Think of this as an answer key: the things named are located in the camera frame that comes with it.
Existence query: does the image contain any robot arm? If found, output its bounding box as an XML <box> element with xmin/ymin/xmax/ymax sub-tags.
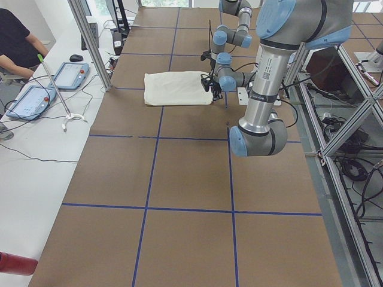
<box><xmin>201</xmin><ymin>1</ymin><xmax>353</xmax><ymax>157</ymax></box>
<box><xmin>200</xmin><ymin>0</ymin><xmax>253</xmax><ymax>71</ymax></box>

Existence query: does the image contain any blue teach pendant far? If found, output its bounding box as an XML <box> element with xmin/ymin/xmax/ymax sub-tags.
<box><xmin>53</xmin><ymin>62</ymin><xmax>90</xmax><ymax>90</ymax></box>

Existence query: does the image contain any red bottle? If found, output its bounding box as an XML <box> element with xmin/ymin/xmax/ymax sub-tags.
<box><xmin>1</xmin><ymin>252</ymin><xmax>38</xmax><ymax>276</ymax></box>

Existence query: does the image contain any black keyboard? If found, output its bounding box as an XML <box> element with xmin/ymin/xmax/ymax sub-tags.
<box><xmin>80</xmin><ymin>22</ymin><xmax>99</xmax><ymax>51</ymax></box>

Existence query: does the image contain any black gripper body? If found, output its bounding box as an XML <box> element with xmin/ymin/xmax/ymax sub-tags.
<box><xmin>200</xmin><ymin>74</ymin><xmax>221</xmax><ymax>93</ymax></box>
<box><xmin>200</xmin><ymin>50</ymin><xmax>216</xmax><ymax>71</ymax></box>

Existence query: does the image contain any blue teach pendant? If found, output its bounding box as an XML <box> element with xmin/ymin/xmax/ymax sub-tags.
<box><xmin>53</xmin><ymin>62</ymin><xmax>90</xmax><ymax>90</ymax></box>
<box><xmin>5</xmin><ymin>86</ymin><xmax>56</xmax><ymax>120</ymax></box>

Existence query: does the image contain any black computer mouse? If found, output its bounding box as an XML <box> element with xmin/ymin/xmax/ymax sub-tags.
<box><xmin>69</xmin><ymin>54</ymin><xmax>83</xmax><ymax>62</ymax></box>

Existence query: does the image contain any metal grabber stick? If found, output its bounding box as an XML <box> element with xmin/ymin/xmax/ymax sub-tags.
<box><xmin>37</xmin><ymin>54</ymin><xmax>87</xmax><ymax>132</ymax></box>

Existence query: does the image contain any cream long-sleeve cat shirt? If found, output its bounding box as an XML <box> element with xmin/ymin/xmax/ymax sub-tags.
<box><xmin>144</xmin><ymin>71</ymin><xmax>212</xmax><ymax>106</ymax></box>

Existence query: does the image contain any aluminium frame post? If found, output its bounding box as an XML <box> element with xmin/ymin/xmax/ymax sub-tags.
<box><xmin>68</xmin><ymin>0</ymin><xmax>111</xmax><ymax>91</ymax></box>

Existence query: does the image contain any seated person black shirt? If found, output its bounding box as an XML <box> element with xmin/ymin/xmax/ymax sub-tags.
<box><xmin>1</xmin><ymin>8</ymin><xmax>48</xmax><ymax>80</ymax></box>

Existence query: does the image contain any blue teach pendant near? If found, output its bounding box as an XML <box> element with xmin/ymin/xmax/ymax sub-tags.
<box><xmin>5</xmin><ymin>86</ymin><xmax>56</xmax><ymax>120</ymax></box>

